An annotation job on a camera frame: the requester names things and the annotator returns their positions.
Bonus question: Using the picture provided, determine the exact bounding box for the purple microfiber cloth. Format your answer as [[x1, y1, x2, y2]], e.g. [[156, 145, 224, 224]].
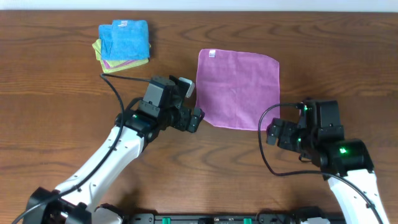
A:
[[196, 49, 280, 131]]

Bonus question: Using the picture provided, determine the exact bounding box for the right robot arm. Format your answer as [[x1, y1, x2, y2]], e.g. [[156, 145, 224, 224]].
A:
[[266, 116, 389, 223]]

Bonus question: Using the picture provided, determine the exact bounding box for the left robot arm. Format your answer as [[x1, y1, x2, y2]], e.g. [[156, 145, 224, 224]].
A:
[[16, 105, 205, 223]]

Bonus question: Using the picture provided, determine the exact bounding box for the bottom green folded cloth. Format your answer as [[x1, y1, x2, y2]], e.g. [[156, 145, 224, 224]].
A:
[[98, 58, 149, 73]]

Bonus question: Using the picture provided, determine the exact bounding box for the purple folded cloth in stack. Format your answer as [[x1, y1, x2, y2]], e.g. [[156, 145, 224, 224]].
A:
[[102, 60, 138, 69]]

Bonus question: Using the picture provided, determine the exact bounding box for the blue folded cloth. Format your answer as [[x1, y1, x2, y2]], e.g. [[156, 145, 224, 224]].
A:
[[98, 20, 150, 60]]

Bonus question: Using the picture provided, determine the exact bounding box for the right black cable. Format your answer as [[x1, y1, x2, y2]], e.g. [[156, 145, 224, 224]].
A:
[[257, 103, 385, 224]]

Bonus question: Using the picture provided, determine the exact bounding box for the black cable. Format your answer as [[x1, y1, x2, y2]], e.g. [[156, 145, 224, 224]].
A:
[[11, 73, 153, 224], [257, 103, 385, 224]]

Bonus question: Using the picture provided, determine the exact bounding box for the left black cable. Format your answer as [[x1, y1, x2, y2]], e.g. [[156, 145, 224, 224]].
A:
[[11, 73, 153, 224]]

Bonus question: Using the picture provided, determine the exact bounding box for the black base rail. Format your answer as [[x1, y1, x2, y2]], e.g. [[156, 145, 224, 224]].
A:
[[124, 212, 349, 224]]

